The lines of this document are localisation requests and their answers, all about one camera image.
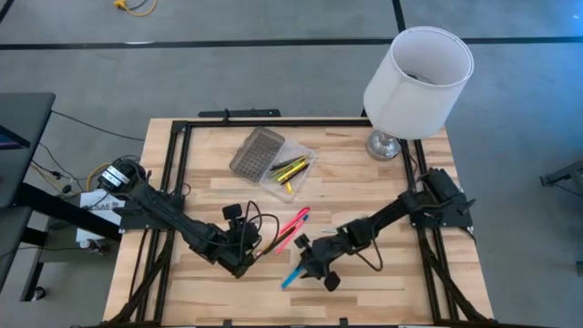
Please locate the black mount bracket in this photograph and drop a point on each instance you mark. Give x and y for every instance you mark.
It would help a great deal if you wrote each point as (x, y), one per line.
(241, 113)

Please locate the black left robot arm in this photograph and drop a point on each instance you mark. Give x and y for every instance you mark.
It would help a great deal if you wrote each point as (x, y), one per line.
(159, 207)

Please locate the dark grey desk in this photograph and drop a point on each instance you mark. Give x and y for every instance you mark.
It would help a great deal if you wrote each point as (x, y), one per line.
(23, 118)

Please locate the white shade silver table lamp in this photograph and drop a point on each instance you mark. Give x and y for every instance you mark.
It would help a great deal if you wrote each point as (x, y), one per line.
(410, 91)

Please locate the dark pencil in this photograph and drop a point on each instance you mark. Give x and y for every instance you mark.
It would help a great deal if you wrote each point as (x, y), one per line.
(288, 163)

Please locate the black metal table frame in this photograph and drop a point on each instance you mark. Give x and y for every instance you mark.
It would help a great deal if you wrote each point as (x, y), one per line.
(273, 123)

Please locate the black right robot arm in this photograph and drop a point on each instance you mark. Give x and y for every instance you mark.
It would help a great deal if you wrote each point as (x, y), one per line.
(391, 212)

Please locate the grey stand leg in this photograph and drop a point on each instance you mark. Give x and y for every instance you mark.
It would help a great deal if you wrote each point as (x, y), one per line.
(565, 175)

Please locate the grey translucent box lid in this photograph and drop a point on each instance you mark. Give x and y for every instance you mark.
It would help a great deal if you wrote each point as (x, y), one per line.
(257, 155)

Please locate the black pen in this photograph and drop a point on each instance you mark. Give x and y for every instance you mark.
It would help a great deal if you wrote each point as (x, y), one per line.
(284, 237)

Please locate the dark screen device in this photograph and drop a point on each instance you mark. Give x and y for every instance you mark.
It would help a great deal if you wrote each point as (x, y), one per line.
(9, 139)

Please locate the white labelled box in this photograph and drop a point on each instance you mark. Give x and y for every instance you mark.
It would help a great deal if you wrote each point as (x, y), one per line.
(86, 228)

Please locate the black marker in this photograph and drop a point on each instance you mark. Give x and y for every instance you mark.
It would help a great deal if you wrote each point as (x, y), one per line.
(298, 173)

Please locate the orange pencil pink eraser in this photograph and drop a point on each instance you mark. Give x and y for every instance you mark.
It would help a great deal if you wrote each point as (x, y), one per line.
(260, 252)

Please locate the clear plastic supply box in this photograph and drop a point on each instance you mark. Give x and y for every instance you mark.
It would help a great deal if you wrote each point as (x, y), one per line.
(275, 184)

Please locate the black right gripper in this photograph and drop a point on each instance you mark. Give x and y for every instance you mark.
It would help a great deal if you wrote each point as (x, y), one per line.
(325, 255)

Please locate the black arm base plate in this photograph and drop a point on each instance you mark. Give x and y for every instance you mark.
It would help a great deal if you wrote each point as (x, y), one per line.
(141, 224)
(455, 221)

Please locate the pink pencil blue eraser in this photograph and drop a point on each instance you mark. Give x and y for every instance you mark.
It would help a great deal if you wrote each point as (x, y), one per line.
(291, 234)

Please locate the pink pen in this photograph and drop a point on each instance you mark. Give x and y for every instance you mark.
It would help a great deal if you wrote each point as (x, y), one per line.
(298, 216)

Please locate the blue pen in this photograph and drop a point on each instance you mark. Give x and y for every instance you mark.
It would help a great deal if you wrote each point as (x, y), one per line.
(289, 280)

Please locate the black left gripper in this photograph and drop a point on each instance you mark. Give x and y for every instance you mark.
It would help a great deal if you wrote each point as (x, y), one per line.
(237, 246)

